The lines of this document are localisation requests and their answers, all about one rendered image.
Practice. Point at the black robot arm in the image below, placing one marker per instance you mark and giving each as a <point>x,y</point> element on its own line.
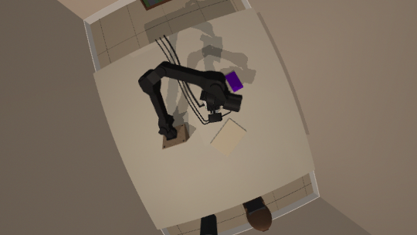
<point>215,91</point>

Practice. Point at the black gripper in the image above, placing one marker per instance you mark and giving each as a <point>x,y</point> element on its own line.
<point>214,117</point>

